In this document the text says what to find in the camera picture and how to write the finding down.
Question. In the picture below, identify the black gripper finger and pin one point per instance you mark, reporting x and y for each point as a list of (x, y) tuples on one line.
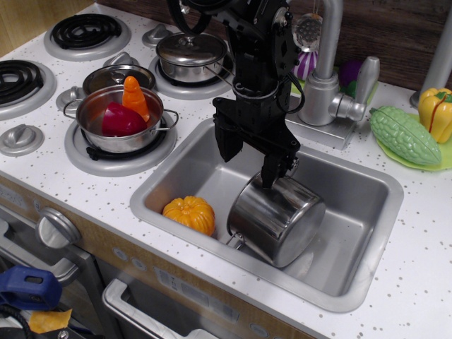
[(228, 140), (273, 168)]

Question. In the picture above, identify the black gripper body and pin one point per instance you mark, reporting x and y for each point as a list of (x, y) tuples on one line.
[(260, 121)]

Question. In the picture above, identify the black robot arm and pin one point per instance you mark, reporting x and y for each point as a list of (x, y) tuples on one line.
[(260, 40)]

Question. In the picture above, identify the steel pot lid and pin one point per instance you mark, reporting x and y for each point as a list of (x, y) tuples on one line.
[(116, 75)]

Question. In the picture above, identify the back right stove burner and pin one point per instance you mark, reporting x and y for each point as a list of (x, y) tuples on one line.
[(180, 91)]

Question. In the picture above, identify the stove burner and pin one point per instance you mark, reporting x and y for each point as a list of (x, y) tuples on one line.
[(86, 37), (25, 87), (102, 164), (180, 91)]

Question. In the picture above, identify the silver toy faucet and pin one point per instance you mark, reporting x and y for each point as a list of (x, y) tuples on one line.
[(329, 116)]

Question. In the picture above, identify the purple white toy vegetable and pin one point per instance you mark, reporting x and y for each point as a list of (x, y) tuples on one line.
[(307, 63)]

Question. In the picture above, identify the orange toy pumpkin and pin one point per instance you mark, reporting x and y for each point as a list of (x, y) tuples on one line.
[(193, 212)]

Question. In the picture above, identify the lidded steel saucepan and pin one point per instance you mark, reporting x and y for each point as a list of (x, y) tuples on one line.
[(194, 59)]

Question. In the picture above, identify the front stove burner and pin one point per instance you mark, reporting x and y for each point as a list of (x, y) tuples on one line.
[(102, 164)]

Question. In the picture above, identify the clear faceted ball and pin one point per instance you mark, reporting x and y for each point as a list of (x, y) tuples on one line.
[(307, 32)]

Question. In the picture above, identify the purple toy eggplant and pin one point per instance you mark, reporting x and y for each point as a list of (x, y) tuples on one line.
[(348, 72)]

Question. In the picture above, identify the orange toy carrot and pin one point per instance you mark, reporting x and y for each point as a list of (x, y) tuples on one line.
[(134, 99)]

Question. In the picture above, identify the red toy pepper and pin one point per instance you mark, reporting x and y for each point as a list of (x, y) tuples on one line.
[(120, 121)]

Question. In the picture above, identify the silver stove knob back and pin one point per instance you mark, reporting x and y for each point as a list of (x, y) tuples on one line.
[(152, 37)]

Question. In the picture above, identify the silver stove knob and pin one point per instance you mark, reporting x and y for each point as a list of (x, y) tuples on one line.
[(21, 140), (152, 37), (69, 100), (122, 58)]

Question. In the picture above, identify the green toy bitter melon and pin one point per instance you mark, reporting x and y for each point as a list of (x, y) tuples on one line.
[(404, 136)]

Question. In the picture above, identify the silver stove knob centre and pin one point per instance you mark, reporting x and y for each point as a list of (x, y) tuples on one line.
[(122, 58)]

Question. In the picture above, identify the silver stove knob middle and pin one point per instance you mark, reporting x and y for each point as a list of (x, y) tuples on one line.
[(69, 100)]

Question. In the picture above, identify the light green plate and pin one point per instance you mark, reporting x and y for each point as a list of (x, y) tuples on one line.
[(445, 152)]

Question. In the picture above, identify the yellow toy bell pepper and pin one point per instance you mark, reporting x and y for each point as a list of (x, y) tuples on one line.
[(434, 110)]

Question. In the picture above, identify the back left stove burner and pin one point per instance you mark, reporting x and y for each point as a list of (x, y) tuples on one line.
[(86, 37)]

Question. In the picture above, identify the grey vertical pole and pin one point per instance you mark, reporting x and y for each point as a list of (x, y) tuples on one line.
[(440, 67)]

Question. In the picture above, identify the silver oven dial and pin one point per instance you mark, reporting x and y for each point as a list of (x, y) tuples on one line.
[(55, 230)]

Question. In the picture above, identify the silver stove knob front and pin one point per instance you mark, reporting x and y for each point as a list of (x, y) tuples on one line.
[(21, 140)]

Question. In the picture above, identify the far left stove burner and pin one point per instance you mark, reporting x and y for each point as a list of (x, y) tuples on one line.
[(25, 87)]

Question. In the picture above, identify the blue clamp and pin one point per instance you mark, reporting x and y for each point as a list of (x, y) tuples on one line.
[(30, 289)]

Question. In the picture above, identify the yellow cloth scrap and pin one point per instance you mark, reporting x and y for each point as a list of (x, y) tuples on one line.
[(45, 321)]

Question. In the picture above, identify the steel pot with handles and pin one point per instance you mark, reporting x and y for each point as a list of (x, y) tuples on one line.
[(90, 113)]

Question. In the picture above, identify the dishwasher door handle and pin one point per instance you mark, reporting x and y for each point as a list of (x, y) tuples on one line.
[(147, 313)]

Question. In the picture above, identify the silver oven door handle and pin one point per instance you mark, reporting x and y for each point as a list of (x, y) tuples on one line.
[(19, 247)]

